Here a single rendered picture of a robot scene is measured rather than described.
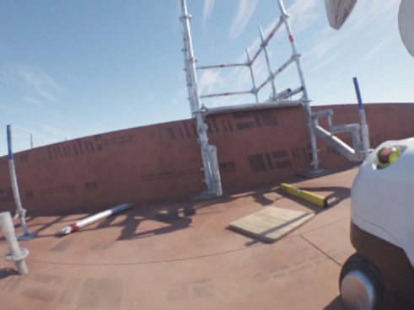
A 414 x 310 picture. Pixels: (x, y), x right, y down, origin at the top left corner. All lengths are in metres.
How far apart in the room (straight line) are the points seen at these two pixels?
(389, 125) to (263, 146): 2.03
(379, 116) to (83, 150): 3.54
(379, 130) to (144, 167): 2.90
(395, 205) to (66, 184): 2.38
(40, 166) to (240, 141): 2.16
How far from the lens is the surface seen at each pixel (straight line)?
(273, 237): 0.87
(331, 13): 0.42
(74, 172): 2.29
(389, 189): 0.31
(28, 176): 2.72
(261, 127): 2.08
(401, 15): 0.48
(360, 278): 0.44
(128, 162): 2.04
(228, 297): 0.61
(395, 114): 3.51
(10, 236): 1.01
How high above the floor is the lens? 0.40
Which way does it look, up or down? 2 degrees down
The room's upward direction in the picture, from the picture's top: 8 degrees counter-clockwise
